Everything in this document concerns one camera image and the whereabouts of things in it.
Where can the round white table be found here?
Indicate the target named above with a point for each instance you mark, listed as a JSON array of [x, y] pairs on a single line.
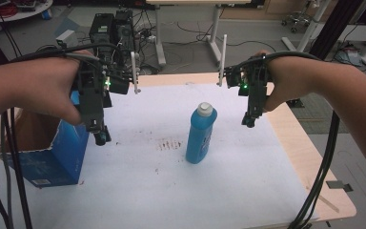
[[28, 11]]

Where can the person's left hand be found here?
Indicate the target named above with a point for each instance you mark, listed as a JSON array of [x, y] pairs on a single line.
[[50, 86]]

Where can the small white box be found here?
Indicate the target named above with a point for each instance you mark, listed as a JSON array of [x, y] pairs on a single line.
[[66, 38]]

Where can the office chair base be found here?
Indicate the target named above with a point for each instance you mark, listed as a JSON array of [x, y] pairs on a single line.
[[295, 19]]

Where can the grey floor tape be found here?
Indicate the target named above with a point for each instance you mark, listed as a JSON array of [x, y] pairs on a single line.
[[338, 185]]

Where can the black metal post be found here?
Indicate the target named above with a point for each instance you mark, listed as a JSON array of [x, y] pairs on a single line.
[[333, 28]]

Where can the white metal stand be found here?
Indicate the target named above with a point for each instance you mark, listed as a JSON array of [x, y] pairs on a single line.
[[308, 31]]

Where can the white power strip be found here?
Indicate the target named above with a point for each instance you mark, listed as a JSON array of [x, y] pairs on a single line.
[[149, 38]]

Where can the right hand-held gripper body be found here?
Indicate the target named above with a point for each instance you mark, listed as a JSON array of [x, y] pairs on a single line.
[[255, 82]]

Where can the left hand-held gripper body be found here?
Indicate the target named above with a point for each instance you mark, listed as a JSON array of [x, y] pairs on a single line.
[[92, 95]]

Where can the person's right hand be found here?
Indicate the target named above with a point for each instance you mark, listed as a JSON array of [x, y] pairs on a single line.
[[286, 79]]

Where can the white table mat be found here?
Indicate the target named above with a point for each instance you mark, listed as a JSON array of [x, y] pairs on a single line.
[[146, 191]]

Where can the black computer tower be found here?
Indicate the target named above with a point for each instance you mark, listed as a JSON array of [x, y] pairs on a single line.
[[103, 28]]

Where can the white desk with metal legs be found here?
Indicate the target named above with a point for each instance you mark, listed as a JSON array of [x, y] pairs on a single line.
[[158, 41]]

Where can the blue bottle with white cap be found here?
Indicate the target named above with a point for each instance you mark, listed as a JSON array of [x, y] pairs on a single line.
[[200, 136]]

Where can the blue cardboard box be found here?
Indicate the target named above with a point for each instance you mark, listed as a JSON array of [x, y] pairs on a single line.
[[66, 152]]

